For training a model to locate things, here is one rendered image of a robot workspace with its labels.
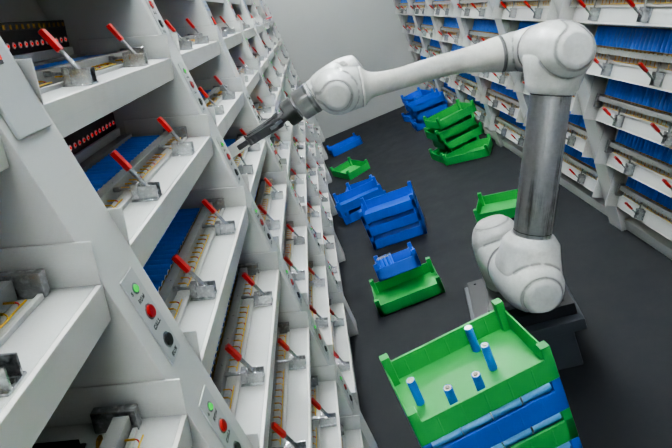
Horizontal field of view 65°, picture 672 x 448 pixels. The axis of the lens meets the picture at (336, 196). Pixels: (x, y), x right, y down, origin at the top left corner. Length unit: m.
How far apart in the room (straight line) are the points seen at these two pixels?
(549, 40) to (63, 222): 1.11
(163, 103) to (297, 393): 0.71
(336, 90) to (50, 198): 0.80
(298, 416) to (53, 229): 0.73
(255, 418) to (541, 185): 0.91
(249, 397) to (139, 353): 0.36
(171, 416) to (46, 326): 0.20
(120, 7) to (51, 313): 0.82
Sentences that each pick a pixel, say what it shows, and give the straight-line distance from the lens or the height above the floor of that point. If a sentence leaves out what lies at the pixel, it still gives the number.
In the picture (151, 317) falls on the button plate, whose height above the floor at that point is 1.04.
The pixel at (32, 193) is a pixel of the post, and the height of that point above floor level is 1.23.
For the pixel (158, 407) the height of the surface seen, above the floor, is 0.95.
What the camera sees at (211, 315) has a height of 0.93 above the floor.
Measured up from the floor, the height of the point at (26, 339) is 1.12.
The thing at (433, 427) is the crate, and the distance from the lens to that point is 1.10.
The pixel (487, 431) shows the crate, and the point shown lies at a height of 0.44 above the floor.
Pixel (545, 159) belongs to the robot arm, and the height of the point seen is 0.72.
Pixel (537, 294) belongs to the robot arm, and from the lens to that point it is 1.47.
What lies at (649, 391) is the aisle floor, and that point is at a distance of 1.79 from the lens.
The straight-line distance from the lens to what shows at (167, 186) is 0.91.
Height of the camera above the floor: 1.28
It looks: 19 degrees down
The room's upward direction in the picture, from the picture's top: 24 degrees counter-clockwise
